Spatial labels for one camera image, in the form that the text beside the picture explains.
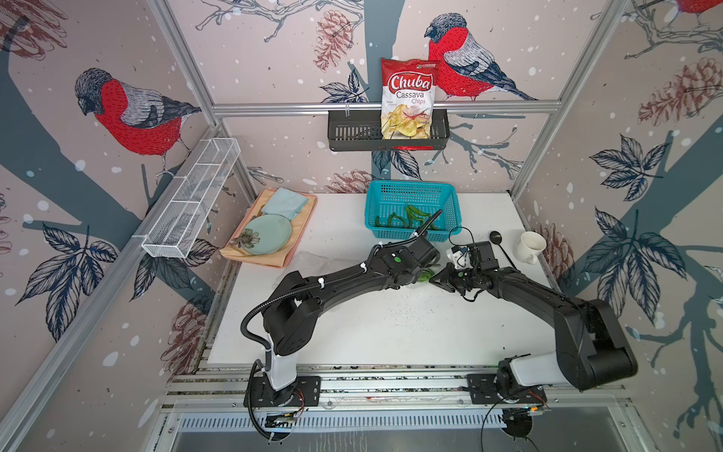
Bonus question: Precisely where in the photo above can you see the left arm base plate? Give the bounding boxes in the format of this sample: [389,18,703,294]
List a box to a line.
[243,374,321,409]

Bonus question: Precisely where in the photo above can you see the black wall shelf basket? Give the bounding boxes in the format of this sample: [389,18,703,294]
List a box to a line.
[326,108,451,153]

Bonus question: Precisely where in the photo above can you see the small green pepper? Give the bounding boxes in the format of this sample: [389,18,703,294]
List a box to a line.
[366,203,438,231]

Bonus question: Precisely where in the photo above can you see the black metal spoon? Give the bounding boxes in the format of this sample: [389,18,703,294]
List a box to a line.
[489,231,517,269]

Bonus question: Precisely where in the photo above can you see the green ceramic plate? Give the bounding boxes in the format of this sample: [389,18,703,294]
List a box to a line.
[230,214,293,255]

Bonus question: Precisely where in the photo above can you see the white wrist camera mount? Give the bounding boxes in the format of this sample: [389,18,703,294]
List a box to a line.
[446,246,469,269]

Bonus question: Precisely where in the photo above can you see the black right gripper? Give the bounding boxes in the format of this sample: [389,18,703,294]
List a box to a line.
[426,263,480,295]

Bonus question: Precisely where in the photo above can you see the wooden tray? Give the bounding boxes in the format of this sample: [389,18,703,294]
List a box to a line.
[220,188,317,269]

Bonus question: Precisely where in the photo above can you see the Chuba cassava chips bag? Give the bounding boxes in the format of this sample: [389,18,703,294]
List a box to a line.
[380,58,438,139]

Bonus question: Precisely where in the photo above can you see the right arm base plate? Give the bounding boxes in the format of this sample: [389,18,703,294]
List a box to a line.
[465,373,548,406]

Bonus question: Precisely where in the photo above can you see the teal plastic mesh basket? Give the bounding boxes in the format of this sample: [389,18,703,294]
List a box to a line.
[365,180,462,242]

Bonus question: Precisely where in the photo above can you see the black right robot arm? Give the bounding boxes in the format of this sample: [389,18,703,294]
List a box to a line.
[429,242,638,399]

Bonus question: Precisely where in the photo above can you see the white ceramic cup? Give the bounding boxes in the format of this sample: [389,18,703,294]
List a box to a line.
[514,231,547,265]

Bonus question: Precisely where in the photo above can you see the white wire wall basket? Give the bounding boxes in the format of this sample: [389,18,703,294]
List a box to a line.
[142,137,240,259]

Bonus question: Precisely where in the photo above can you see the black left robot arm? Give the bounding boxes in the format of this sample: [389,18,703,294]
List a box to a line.
[240,211,442,393]

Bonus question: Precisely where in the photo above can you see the light green folded cloth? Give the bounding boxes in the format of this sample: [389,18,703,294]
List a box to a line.
[262,188,309,221]

